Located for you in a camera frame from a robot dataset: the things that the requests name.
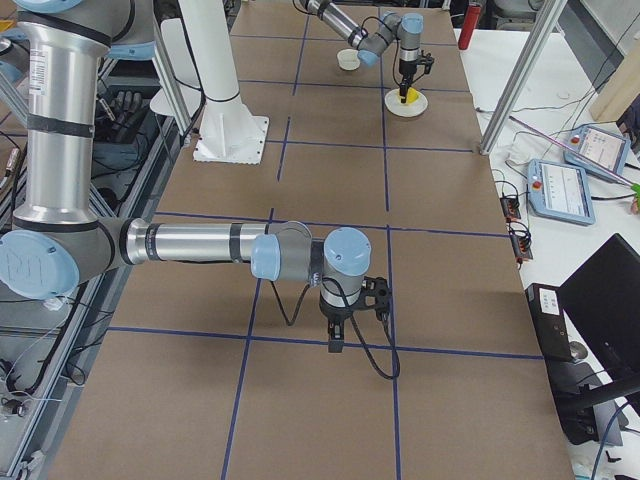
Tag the black orange adapter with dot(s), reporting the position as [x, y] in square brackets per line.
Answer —
[521, 244]
[511, 207]

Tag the black laptop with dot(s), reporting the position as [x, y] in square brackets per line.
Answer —
[601, 299]

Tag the white bowl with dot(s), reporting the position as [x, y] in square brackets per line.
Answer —
[348, 59]

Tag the far teach pendant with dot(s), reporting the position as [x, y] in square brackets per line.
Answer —
[609, 150]

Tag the aluminium frame post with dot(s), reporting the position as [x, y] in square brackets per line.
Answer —
[545, 23]

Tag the far black orange adapter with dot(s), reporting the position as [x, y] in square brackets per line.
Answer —
[511, 207]

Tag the white round plate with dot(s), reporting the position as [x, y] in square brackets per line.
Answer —
[394, 106]

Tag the white camera stand column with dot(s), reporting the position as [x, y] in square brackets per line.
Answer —
[208, 34]

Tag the teach pendant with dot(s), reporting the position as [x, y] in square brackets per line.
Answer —
[609, 150]
[560, 191]

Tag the near black orange adapter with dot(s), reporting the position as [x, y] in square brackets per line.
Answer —
[521, 244]

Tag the red bottle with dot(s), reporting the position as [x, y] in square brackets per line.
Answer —
[468, 26]

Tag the yellow lemon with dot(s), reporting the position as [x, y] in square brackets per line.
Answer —
[411, 96]

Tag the near teach pendant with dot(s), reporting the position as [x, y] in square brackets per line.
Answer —
[560, 191]

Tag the black computer box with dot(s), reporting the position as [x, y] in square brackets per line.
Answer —
[548, 319]

